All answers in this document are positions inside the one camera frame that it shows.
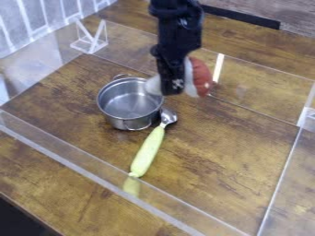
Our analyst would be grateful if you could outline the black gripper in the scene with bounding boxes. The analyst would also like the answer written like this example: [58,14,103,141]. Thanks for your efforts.
[150,0,205,96]

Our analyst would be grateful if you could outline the red white plush mushroom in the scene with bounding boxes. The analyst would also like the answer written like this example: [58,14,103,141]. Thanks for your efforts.
[146,56,217,98]

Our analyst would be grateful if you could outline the silver metal pot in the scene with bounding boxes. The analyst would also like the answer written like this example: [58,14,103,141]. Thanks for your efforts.
[97,74,165,131]

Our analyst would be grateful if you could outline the clear acrylic triangular stand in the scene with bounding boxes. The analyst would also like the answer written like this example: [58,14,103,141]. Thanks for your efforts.
[71,20,109,54]

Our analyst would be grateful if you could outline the black bar on table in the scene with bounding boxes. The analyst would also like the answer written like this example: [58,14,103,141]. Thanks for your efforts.
[202,5,281,30]

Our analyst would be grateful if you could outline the clear acrylic front barrier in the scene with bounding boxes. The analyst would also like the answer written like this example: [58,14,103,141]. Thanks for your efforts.
[0,110,250,236]

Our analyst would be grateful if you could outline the spoon with yellow-green handle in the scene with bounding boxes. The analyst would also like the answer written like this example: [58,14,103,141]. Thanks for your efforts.
[130,108,178,178]

